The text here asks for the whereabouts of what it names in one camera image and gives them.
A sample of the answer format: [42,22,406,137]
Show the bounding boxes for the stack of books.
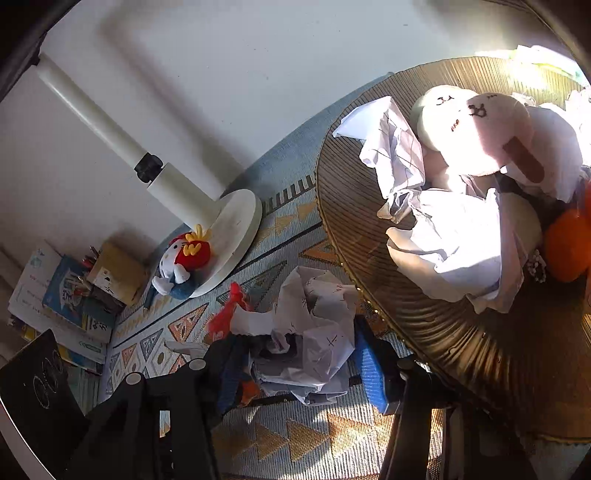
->
[8,314,108,376]

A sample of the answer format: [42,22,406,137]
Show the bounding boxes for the pastel round plush toy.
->
[410,87,583,204]

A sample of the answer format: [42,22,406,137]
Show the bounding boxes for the loose white papers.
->
[508,44,587,84]

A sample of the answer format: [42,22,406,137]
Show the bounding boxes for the blue picture book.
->
[42,255,116,344]

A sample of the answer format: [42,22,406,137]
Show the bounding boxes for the white cloth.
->
[231,265,358,407]

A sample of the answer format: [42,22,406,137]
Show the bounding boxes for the orange fruit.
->
[542,208,591,283]

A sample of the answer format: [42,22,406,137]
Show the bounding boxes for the blue pen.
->
[142,277,160,310]

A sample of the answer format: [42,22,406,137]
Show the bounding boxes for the kraft paper pen holder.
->
[87,242,151,305]

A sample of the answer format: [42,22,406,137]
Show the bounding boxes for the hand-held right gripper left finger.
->
[69,336,254,480]

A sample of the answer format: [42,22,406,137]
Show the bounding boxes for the red white plush doll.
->
[152,224,213,296]

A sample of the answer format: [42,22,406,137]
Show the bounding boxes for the ribbed amber glass bowl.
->
[315,56,591,444]

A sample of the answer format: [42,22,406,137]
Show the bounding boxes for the patterned blue table mat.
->
[97,74,467,480]

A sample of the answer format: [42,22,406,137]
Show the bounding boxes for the small beaded ornament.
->
[524,249,548,283]

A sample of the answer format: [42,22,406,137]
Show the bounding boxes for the white paper ball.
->
[566,88,591,116]
[385,187,527,315]
[332,96,426,224]

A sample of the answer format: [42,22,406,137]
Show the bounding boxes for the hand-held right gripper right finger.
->
[355,318,536,480]

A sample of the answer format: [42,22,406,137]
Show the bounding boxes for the orange paper carton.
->
[238,378,262,407]

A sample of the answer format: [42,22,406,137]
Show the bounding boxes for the white pole stand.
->
[36,52,264,299]

